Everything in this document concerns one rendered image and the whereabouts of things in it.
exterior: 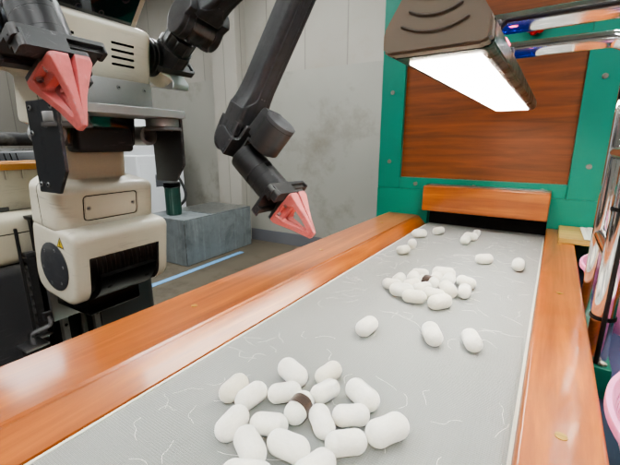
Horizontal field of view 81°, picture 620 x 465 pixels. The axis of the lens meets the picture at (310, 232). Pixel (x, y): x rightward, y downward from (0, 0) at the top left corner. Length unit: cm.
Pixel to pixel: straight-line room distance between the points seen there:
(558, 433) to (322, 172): 309
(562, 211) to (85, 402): 102
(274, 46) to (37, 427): 60
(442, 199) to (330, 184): 230
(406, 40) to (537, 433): 31
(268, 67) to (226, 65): 313
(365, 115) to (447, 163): 208
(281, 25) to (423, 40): 42
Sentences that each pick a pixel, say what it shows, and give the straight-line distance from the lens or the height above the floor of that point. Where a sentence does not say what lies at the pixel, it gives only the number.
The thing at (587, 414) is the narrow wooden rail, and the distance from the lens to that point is 39.
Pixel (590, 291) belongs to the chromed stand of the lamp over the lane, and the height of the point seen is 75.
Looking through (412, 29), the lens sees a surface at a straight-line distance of 33.
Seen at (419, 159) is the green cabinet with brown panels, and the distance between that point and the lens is 114.
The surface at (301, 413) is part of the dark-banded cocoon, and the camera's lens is 34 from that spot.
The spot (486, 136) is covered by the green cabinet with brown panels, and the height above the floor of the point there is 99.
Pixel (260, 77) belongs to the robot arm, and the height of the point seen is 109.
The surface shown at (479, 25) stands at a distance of 32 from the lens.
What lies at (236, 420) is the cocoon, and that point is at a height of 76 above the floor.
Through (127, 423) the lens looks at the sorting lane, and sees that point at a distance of 38.
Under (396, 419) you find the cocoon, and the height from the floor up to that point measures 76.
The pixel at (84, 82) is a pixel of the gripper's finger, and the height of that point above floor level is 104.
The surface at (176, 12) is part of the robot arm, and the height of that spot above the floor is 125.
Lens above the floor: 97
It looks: 14 degrees down
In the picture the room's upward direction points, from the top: straight up
